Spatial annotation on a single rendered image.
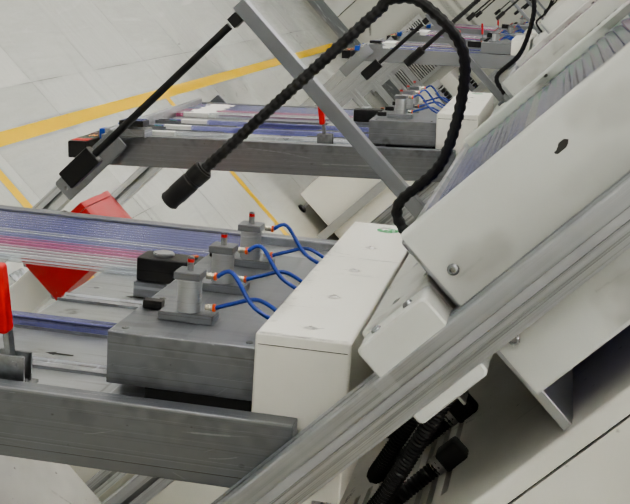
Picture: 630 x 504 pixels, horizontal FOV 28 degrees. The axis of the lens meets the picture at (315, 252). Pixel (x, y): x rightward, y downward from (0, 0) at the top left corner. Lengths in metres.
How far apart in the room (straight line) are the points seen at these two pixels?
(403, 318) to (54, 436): 0.33
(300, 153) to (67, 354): 1.32
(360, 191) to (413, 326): 4.86
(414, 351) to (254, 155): 1.57
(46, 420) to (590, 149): 0.50
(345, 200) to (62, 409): 4.78
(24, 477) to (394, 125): 1.06
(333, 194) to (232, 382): 4.77
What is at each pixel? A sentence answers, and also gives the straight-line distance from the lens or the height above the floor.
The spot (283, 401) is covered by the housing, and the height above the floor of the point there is 1.22.
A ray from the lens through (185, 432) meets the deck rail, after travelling 1.05.
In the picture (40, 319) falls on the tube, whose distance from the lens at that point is 1.29.
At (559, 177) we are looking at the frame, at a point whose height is 1.51.
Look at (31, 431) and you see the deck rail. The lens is 1.09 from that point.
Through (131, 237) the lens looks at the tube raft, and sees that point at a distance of 1.65.
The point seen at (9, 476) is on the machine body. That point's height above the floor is 0.62.
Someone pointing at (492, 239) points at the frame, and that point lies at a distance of 0.94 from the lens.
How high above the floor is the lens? 1.60
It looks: 17 degrees down
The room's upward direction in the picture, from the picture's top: 49 degrees clockwise
